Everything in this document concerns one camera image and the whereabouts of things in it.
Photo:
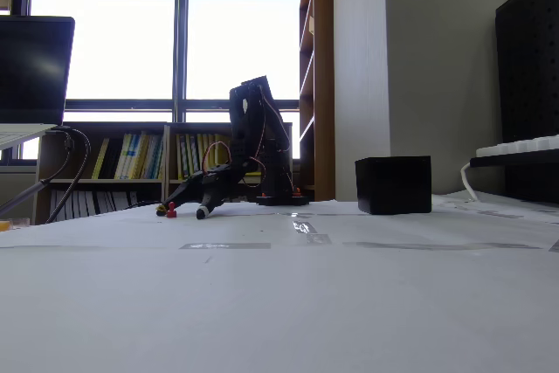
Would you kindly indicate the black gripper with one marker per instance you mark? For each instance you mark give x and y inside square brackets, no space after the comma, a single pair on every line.
[210,185]

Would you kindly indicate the red plastic game piece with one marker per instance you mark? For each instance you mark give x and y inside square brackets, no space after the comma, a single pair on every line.
[171,211]

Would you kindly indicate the black box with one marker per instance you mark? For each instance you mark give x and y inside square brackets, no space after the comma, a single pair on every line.
[393,185]

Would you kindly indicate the low wooden bookshelf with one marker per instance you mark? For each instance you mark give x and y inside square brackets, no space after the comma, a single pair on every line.
[172,189]
[52,159]

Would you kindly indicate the white blue book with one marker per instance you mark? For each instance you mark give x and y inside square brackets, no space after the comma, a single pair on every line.
[124,156]

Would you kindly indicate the leaning yellow book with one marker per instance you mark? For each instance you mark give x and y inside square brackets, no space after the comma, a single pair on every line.
[101,159]

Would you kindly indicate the white paper sheet cover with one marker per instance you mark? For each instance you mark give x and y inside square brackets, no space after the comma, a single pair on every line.
[262,303]

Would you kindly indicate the tall wooden bookshelf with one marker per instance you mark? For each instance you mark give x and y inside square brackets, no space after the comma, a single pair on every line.
[323,84]

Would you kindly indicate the small orange object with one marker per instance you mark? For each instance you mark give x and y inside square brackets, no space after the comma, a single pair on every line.
[4,225]

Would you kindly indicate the laptop with black screen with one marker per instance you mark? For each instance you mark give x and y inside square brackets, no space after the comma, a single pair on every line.
[32,71]

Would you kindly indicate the white power strip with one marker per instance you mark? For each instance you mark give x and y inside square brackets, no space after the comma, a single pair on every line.
[519,146]

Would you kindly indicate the black pegboard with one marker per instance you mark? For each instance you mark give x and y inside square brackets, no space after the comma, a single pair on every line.
[530,76]

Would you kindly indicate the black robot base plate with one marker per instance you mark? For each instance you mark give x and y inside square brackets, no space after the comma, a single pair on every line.
[279,201]

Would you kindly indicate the dark window frame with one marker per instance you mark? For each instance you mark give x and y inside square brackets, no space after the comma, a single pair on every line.
[180,63]

